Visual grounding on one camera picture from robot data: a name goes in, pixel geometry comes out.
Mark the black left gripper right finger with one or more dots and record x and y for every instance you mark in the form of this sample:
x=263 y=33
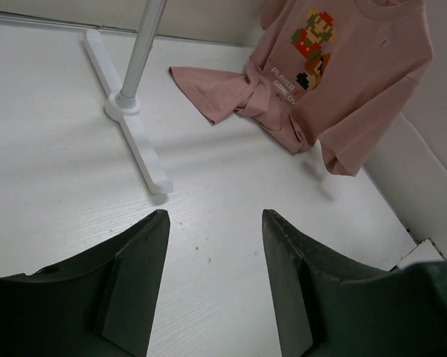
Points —
x=327 y=304

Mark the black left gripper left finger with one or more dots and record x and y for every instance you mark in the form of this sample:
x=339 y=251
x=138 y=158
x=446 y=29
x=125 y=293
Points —
x=100 y=302

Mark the pink printed t shirt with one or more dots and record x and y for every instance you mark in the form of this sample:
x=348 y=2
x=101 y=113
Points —
x=333 y=73

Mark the white clothes rack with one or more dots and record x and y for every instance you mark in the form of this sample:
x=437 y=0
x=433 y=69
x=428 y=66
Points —
x=122 y=105

